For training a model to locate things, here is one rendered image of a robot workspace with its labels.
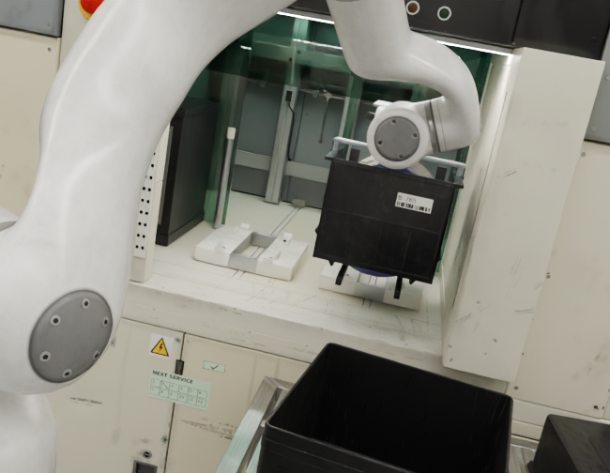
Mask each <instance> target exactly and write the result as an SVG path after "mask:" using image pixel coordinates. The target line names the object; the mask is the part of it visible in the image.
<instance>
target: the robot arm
mask: <svg viewBox="0 0 610 473"><path fill-rule="evenodd" d="M296 1H297V0H104V1H103V2H102V4H101V5H100V6H99V7H98V8H97V10H96V11H95V12H94V14H93V15H92V17H91V18H90V20H89V21H88V23H87V24H86V26H85V27H84V29H83V31H82V33H81V34H80V36H78V38H77V39H76V41H75V42H74V44H73V46H72V47H71V49H70V50H69V52H68V54H67V56H66V57H65V59H64V61H63V63H62V64H61V66H60V68H59V70H58V71H57V72H56V74H55V77H54V79H53V82H52V84H51V86H50V88H49V91H48V93H47V96H46V99H45V101H44V104H43V107H42V111H41V115H40V121H39V163H38V172H37V177H36V181H35V184H34V187H33V189H32V192H31V195H30V197H29V200H28V202H27V205H26V207H25V208H24V210H23V213H22V215H21V216H19V215H17V214H15V213H13V212H11V211H9V210H7V209H5V208H3V207H1V206H0V473H55V470H56V459H57V427H56V422H55V418H54V414H53V410H52V407H51V405H50V402H49V399H48V397H47V395H46V393H50V392H54V391H57V390H59V389H62V388H64V387H67V386H69V385H71V384H73V383H75V382H76V381H78V380H79V379H80V378H82V377H83V376H84V375H85V374H87V373H88V372H89V371H90V370H91V369H92V368H93V367H94V366H95V365H96V364H97V363H98V362H99V360H100V359H101V357H102V356H103V355H104V353H105V352H106V351H107V349H108V347H109V345H110V343H111V342H112V340H113V338H114V335H115V333H116V331H117V328H118V326H119V323H120V320H121V317H122V313H123V310H124V306H125V301H126V296H127V292H128V286H129V280H130V268H131V260H132V253H133V244H134V237H135V227H136V219H137V213H138V206H139V201H140V197H141V193H142V189H143V186H144V183H145V177H146V174H147V171H148V168H149V165H150V162H151V160H152V158H153V155H154V153H155V150H156V148H157V145H158V143H159V141H160V138H161V136H162V135H163V133H164V132H165V130H166V128H167V127H168V125H169V123H170V121H171V120H172V118H173V116H174V115H175V112H176V111H177V109H178V108H179V106H180V104H181V103H182V101H183V100H184V98H185V97H186V96H187V94H188V92H189V91H190V89H191V87H192V85H193V84H194V82H195V80H196V79H197V77H198V76H199V75H200V73H201V72H202V71H203V69H204V68H205V67H206V66H207V65H208V64H209V63H210V61H211V60H212V59H213V58H214V57H215V56H217V55H218V54H219V53H220V52H221V51H222V50H223V49H224V48H225V47H227V46H228V45H229V44H230V43H231V42H233V41H234V40H236V39H237V38H239V37H241V36H242V35H244V34H245V33H247V32H249V31H250V30H252V29H253V28H254V27H256V26H257V25H259V24H261V23H263V22H265V21H266V20H268V19H270V18H271V17H273V16H275V15H276V14H278V13H279V12H281V11H283V10H284V9H286V8H287V7H289V6H290V5H291V4H293V3H294V2H296ZM327 3H328V8H329V11H330V14H331V18H332V21H333V23H334V26H335V29H336V32H337V35H338V38H339V41H340V44H341V47H342V50H343V55H344V58H345V61H346V63H347V65H348V67H349V68H350V69H351V70H352V71H353V72H354V73H355V74H356V75H358V76H359V77H362V78H364V79H370V80H380V81H401V82H410V83H415V84H423V85H426V86H429V87H431V88H433V89H435V90H436V91H438V92H439V93H440V94H442V95H443V96H442V97H441V98H438V99H430V100H425V101H421V102H415V103H412V102H408V101H395V102H394V103H391V104H390V105H389V106H387V107H383V106H380V107H378V108H377V110H376V113H372V112H367V116H366V118H367V119H369V120H372V123H371V124H370V126H369V128H368V132H367V146H368V148H369V151H370V153H371V154H372V156H373V157H374V159H375V160H376V161H377V162H378V163H380V164H381V165H383V166H385V167H388V168H390V169H404V168H408V167H410V166H412V165H414V164H415V163H417V162H418V161H419V160H420V159H421V158H423V157H426V156H429V155H433V154H436V153H441V152H446V151H450V150H454V149H459V148H463V147H466V146H469V145H472V144H474V143H475V142H477V141H478V139H479V138H480V133H481V117H480V104H479V98H478V93H477V88H476V86H475V83H474V80H473V78H472V75H471V73H470V71H469V70H468V68H467V66H466V65H465V63H464V62H463V61H462V60H461V58H460V57H459V56H458V55H457V54H456V53H454V52H453V51H452V50H451V49H449V48H448V47H447V46H445V45H443V44H442V43H440V42H438V41H436V40H434V39H432V38H428V37H426V36H424V35H421V34H418V33H416V32H413V31H411V30H410V28H409V24H408V20H407V15H406V10H405V5H404V0H327ZM439 150H440V151H439Z"/></svg>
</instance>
